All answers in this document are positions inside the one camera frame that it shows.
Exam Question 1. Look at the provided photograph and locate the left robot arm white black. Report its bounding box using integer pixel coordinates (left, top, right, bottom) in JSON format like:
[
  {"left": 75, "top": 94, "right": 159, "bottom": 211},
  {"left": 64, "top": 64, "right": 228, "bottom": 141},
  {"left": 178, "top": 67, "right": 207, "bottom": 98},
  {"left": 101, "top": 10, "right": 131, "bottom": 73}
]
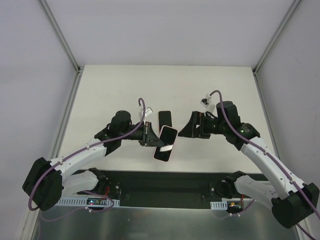
[{"left": 22, "top": 107, "right": 164, "bottom": 211}]

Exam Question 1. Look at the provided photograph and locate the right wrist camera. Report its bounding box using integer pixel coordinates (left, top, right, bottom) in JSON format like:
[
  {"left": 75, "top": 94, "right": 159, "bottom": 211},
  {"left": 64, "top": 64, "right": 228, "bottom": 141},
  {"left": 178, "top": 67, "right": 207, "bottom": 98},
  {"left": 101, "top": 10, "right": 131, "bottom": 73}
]
[{"left": 200, "top": 94, "right": 216, "bottom": 113}]

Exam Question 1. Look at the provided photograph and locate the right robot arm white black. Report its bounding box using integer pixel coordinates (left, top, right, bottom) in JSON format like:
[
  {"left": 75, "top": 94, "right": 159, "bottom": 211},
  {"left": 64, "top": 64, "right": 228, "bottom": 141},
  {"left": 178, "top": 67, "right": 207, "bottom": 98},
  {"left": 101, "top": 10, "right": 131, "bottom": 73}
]
[{"left": 178, "top": 101, "right": 320, "bottom": 229}]

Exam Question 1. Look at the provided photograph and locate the right aluminium frame post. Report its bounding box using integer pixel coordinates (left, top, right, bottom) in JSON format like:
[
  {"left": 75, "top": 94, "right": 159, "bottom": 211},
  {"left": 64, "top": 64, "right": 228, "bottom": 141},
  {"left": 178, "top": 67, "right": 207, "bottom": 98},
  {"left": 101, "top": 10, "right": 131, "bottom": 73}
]
[{"left": 252, "top": 0, "right": 303, "bottom": 76}]

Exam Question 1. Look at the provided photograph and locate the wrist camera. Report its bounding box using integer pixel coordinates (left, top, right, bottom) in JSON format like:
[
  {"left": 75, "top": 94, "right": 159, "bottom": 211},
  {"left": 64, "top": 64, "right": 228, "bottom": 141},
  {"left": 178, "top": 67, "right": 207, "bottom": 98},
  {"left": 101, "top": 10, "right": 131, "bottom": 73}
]
[
  {"left": 200, "top": 94, "right": 216, "bottom": 113},
  {"left": 139, "top": 106, "right": 153, "bottom": 118}
]

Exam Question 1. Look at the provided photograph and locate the aluminium frame post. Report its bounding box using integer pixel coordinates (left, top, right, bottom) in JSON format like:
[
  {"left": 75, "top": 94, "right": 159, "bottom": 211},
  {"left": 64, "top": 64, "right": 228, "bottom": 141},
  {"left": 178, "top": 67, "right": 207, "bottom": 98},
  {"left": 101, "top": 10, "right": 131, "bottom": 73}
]
[
  {"left": 252, "top": 0, "right": 303, "bottom": 76},
  {"left": 37, "top": 0, "right": 82, "bottom": 73}
]

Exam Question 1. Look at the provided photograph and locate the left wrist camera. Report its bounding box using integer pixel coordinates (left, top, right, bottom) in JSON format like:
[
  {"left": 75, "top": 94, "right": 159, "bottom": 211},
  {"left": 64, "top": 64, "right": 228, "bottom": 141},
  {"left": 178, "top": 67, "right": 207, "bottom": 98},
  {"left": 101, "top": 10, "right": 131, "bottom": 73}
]
[{"left": 139, "top": 106, "right": 153, "bottom": 118}]

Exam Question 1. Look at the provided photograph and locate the pink phone case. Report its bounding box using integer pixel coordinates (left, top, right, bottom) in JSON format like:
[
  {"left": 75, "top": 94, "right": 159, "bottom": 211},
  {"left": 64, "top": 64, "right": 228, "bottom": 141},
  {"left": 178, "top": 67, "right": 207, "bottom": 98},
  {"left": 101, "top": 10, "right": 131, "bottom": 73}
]
[{"left": 152, "top": 125, "right": 179, "bottom": 163}]

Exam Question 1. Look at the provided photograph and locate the right white cable duct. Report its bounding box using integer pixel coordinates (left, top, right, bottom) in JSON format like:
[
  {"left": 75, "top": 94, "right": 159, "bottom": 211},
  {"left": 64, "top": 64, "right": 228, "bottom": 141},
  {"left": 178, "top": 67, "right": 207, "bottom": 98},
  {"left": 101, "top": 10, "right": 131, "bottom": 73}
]
[{"left": 210, "top": 200, "right": 228, "bottom": 211}]

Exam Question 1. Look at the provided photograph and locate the phone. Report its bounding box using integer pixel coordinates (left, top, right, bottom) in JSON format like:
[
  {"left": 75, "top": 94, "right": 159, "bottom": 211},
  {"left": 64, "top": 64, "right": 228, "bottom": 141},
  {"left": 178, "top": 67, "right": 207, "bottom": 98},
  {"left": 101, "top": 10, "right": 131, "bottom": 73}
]
[{"left": 158, "top": 110, "right": 172, "bottom": 132}]

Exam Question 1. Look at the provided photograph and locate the white cable duct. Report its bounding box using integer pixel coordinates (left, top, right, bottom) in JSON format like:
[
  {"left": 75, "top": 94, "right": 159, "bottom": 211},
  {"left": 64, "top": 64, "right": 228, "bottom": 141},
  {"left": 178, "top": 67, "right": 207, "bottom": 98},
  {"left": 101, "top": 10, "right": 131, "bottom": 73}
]
[
  {"left": 210, "top": 200, "right": 228, "bottom": 211},
  {"left": 55, "top": 196, "right": 120, "bottom": 208}
]

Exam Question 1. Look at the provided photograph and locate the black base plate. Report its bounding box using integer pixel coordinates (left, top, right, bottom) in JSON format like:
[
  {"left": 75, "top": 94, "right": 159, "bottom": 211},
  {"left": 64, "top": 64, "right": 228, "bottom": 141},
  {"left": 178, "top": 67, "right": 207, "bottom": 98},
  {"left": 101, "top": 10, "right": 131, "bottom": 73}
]
[{"left": 47, "top": 167, "right": 266, "bottom": 207}]

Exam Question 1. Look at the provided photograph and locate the left aluminium frame post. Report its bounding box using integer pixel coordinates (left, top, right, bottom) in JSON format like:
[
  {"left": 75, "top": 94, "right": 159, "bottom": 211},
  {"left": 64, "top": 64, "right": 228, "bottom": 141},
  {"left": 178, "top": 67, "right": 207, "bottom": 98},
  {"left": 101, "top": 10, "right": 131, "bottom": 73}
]
[{"left": 37, "top": 0, "right": 82, "bottom": 73}]

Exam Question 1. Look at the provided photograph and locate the left white cable duct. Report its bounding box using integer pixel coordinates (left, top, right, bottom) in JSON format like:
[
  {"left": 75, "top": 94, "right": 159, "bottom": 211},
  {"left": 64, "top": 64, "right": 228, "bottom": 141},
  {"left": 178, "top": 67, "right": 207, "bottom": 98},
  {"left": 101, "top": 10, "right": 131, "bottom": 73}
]
[{"left": 55, "top": 196, "right": 120, "bottom": 208}]

